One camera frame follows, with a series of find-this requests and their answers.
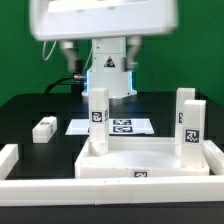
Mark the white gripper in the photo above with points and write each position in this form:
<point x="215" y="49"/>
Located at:
<point x="68" y="20"/>

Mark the white desk top tray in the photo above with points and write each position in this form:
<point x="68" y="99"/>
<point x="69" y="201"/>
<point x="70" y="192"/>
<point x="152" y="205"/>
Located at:
<point x="135" y="157"/>

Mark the white left fence bar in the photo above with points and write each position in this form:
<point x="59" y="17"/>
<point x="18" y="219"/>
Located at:
<point x="8" y="158"/>

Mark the white fence bar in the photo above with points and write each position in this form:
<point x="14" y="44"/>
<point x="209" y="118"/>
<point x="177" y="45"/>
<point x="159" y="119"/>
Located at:
<point x="111" y="191"/>
<point x="8" y="158"/>
<point x="214" y="157"/>

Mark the white right fence bar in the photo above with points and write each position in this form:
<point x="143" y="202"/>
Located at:
<point x="214" y="157"/>

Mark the white front fence bar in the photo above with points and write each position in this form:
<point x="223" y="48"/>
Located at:
<point x="111" y="191"/>

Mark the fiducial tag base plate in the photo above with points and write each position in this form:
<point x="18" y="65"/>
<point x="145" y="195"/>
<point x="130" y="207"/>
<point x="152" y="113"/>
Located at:
<point x="133" y="126"/>

